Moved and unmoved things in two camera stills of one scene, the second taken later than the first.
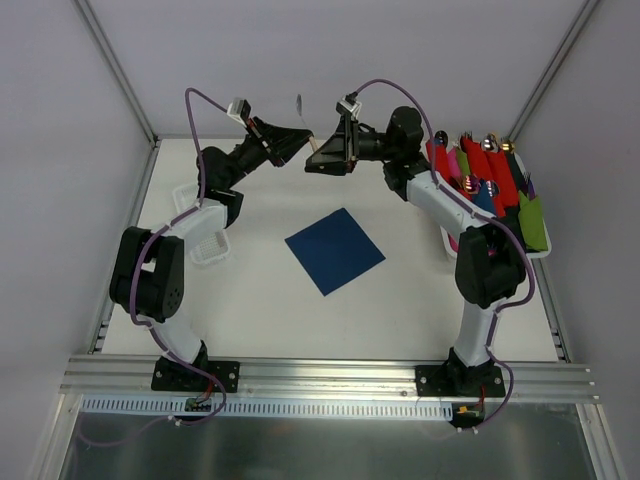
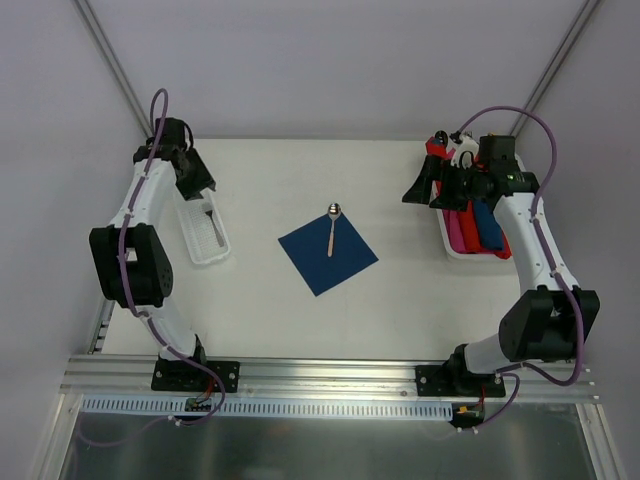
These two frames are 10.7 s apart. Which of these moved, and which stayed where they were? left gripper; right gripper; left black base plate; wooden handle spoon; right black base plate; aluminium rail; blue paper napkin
Moved: right gripper; left gripper; blue paper napkin; wooden handle spoon
Stayed: aluminium rail; right black base plate; left black base plate
